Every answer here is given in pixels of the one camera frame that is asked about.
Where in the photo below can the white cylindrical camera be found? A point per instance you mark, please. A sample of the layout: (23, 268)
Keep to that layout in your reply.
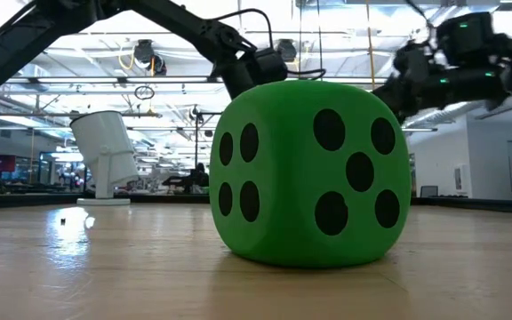
(105, 142)

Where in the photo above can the black background robot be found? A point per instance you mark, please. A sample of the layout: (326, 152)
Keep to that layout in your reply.
(189, 180)

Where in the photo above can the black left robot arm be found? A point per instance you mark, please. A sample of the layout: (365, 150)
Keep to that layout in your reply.
(16, 40)

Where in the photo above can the black aluminium table frame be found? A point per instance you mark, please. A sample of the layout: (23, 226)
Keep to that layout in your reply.
(460, 204)

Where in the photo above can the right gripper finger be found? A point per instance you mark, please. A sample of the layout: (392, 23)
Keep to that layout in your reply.
(396, 93)
(402, 114)

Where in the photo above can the black round ceiling fixture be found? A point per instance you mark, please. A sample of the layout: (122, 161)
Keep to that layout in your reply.
(286, 50)

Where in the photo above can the green foam die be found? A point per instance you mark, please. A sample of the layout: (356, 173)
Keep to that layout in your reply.
(291, 178)

